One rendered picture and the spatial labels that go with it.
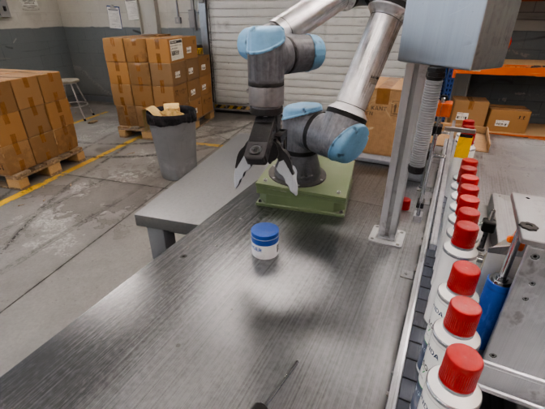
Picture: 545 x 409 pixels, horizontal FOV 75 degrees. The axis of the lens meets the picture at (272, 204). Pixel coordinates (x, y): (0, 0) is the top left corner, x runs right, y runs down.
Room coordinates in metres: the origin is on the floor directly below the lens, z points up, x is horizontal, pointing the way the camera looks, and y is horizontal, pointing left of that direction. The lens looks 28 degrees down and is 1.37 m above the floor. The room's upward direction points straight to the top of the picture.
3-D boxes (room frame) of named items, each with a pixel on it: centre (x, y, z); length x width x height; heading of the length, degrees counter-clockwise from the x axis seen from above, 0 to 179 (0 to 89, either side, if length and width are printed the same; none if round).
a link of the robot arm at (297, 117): (1.07, -0.09, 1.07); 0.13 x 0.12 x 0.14; 43
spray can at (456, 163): (0.97, -0.55, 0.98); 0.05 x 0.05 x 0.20
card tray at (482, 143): (1.69, -0.91, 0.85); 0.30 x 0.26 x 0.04; 154
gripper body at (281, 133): (0.78, 0.01, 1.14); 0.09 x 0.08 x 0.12; 164
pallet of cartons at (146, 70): (4.86, 1.41, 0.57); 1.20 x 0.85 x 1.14; 166
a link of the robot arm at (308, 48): (0.85, -0.05, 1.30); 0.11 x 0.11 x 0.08; 43
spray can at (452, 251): (0.47, -0.30, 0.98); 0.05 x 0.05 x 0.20
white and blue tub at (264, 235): (0.75, 0.02, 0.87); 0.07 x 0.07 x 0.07
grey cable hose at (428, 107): (0.70, -0.30, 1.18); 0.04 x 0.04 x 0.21
